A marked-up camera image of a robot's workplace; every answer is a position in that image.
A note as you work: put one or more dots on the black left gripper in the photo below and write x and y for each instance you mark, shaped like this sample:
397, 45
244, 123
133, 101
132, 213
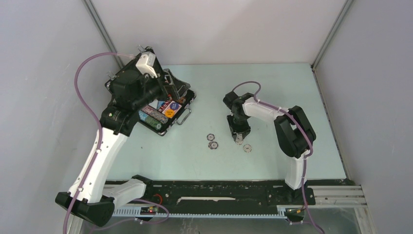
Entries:
181, 87

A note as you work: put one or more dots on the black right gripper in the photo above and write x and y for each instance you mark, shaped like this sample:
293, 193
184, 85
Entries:
245, 129

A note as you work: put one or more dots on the blue small blind button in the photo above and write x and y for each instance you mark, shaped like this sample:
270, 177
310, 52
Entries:
175, 106

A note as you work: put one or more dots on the blue card deck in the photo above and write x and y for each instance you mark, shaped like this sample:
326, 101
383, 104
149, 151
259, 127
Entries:
157, 104

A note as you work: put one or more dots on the blue white poker chip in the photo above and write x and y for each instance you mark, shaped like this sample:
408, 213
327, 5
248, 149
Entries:
213, 145
210, 137

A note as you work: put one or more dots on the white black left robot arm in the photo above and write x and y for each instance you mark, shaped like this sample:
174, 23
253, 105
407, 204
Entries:
88, 198

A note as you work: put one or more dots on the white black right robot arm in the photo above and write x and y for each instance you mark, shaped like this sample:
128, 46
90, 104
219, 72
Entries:
294, 132

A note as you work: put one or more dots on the red card deck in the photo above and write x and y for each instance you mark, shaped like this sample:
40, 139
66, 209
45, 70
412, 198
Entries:
170, 108

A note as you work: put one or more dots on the yellow big blind button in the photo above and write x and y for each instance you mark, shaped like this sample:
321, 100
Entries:
169, 113

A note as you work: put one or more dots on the red dice row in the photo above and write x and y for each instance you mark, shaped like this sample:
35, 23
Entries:
165, 106

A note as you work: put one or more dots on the black aluminium poker case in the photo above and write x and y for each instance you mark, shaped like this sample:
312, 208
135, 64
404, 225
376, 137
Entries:
123, 122

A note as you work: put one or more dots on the purple chip row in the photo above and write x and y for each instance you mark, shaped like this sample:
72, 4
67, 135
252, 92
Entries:
154, 113

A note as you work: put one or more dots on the green blue chip row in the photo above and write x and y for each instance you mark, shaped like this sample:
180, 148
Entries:
149, 121

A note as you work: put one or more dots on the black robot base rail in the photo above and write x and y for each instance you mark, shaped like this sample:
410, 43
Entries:
226, 197

